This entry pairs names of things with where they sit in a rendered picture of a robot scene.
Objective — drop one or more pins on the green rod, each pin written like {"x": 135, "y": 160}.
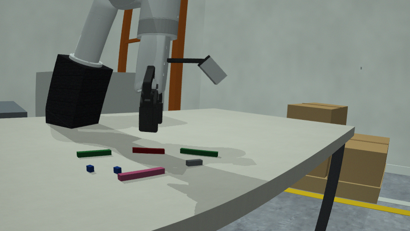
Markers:
{"x": 81, "y": 154}
{"x": 199, "y": 152}

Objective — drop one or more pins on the pink rectangular rod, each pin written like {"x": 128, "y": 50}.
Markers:
{"x": 141, "y": 174}

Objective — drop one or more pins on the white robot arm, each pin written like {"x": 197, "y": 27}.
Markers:
{"x": 156, "y": 16}

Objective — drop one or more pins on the small blue block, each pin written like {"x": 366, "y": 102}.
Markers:
{"x": 90, "y": 168}
{"x": 117, "y": 170}

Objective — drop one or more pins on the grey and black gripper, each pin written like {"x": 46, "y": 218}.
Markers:
{"x": 152, "y": 68}

